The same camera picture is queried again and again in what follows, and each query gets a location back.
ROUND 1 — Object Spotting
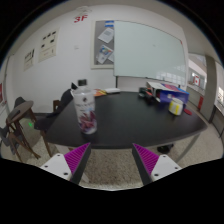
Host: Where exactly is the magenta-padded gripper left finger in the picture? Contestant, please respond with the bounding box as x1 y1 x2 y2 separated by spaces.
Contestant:
39 142 92 185

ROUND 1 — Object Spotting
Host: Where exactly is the white flat box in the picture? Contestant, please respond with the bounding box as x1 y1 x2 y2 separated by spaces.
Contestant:
104 87 122 95

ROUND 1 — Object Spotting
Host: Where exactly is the chair with black jacket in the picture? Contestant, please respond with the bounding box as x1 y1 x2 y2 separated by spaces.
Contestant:
34 82 79 158

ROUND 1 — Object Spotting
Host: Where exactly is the large white wall poster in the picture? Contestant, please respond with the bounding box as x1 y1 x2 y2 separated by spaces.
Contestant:
38 27 60 63

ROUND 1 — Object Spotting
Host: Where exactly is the wooden chair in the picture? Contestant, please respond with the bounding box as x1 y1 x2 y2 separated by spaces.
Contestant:
4 96 43 163

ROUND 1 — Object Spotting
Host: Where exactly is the clear black-capped drink bottle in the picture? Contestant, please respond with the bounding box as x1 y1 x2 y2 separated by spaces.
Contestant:
71 78 98 135

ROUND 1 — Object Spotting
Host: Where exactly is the red and white flag sign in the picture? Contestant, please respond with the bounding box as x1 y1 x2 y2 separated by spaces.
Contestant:
192 75 201 87

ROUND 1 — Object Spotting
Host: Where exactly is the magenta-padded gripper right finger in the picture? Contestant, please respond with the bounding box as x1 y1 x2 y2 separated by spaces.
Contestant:
131 142 183 186

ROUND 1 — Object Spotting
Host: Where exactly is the blue cardboard box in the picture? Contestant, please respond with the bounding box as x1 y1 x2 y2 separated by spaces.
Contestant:
146 81 190 104

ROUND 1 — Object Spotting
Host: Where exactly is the red wall cabinet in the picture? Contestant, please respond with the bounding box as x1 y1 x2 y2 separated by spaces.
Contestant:
197 96 204 112

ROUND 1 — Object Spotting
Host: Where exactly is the orange flat package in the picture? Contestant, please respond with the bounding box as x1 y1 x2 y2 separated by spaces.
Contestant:
93 88 108 98

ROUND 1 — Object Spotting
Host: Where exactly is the small white wall poster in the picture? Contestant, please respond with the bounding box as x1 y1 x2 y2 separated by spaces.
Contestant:
23 48 36 72

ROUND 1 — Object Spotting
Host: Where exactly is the grey notice board with papers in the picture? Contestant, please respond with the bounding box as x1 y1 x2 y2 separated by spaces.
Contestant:
90 19 116 70

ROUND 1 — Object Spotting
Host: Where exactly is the large whiteboard on stand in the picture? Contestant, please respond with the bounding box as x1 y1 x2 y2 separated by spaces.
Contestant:
113 20 188 87

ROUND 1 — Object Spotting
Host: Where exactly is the red and black tool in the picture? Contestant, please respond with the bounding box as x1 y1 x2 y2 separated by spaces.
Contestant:
138 87 158 101

